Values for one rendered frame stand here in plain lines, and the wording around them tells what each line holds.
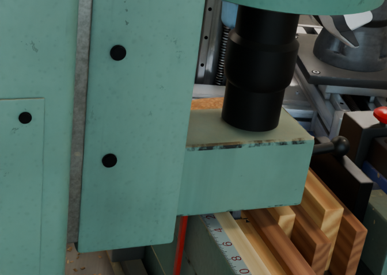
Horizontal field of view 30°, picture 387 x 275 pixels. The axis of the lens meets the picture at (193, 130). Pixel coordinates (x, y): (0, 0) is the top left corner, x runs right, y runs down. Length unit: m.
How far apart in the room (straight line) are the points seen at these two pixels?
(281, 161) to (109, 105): 0.19
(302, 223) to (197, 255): 0.10
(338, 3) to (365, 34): 0.91
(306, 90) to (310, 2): 1.04
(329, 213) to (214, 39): 0.88
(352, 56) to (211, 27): 0.28
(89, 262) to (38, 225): 0.34
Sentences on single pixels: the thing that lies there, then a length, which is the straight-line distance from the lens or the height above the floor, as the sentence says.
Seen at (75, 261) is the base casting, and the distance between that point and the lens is 0.83.
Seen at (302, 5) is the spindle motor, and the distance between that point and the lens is 0.51.
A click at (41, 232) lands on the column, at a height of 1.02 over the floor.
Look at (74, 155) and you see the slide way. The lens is 0.52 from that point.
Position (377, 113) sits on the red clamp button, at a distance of 0.75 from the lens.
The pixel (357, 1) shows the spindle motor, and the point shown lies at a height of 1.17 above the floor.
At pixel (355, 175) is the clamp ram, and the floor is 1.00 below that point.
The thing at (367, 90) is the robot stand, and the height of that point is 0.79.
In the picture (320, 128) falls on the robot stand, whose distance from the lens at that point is 1.44.
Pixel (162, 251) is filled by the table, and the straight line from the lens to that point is 0.76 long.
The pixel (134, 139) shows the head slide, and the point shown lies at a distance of 0.53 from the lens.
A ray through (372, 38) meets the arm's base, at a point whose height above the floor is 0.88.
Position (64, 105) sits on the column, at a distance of 0.46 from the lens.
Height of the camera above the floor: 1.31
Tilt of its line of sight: 27 degrees down
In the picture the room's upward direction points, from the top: 8 degrees clockwise
